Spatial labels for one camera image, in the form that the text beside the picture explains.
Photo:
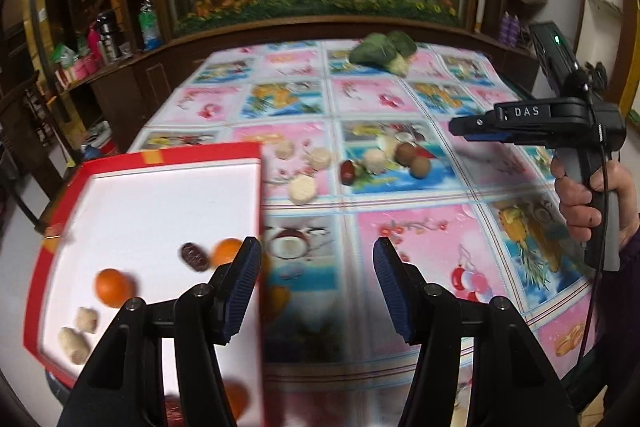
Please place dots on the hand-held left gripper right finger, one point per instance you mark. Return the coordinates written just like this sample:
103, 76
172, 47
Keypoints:
392, 292

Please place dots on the pink bottle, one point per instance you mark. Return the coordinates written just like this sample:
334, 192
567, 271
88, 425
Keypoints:
93, 44

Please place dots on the orange tangerine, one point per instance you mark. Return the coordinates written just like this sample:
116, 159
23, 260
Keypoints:
226, 253
115, 288
235, 399

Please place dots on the person's right hand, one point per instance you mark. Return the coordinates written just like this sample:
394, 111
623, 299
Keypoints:
580, 212

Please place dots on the dark wooden chair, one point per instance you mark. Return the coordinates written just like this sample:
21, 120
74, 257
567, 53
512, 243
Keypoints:
30, 142

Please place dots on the green leafy vegetable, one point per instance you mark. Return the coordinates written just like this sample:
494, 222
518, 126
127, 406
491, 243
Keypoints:
382, 49

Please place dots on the beige round nut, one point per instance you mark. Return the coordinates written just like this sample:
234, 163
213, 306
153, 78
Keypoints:
320, 158
86, 319
74, 345
302, 190
375, 161
285, 150

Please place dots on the printed plastic tablecloth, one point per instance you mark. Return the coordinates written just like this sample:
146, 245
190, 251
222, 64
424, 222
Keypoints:
425, 232

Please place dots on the red jujube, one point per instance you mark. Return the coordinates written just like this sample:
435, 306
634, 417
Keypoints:
348, 172

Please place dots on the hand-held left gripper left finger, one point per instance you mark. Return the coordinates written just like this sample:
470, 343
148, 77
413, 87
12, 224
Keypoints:
240, 292

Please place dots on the brown round longan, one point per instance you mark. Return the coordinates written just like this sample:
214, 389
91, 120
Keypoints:
405, 153
420, 167

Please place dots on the red cardboard box white inside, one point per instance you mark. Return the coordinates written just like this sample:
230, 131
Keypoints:
150, 207

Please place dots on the purple bottles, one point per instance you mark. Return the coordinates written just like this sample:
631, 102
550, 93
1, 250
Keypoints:
510, 29

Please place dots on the dark thermos flask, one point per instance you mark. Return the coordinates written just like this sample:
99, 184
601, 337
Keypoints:
106, 38

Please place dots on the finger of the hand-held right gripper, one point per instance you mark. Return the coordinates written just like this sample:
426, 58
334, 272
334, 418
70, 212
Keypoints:
472, 127

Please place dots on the dark wrinkled date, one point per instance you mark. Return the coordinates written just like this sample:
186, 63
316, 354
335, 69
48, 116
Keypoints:
194, 255

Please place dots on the green plastic bottle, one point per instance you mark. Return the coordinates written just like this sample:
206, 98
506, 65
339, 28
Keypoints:
149, 24

